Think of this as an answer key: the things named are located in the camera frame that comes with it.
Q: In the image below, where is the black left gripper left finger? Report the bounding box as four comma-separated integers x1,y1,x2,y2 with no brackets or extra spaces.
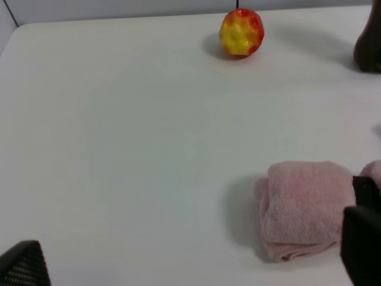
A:
1,240,51,286

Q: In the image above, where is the red yellow toy apple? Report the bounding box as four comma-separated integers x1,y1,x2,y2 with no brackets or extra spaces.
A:
218,8,264,57

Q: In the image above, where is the cola bottle yellow cap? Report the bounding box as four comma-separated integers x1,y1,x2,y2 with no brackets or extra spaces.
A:
354,0,380,73

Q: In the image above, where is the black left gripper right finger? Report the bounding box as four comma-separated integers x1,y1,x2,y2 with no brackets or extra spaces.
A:
341,206,380,286

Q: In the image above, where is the black band on towel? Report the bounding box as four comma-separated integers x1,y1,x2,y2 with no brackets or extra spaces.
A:
352,176,380,212

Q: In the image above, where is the rolled pink towel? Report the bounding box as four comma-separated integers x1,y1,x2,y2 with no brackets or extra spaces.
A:
255,160,380,262

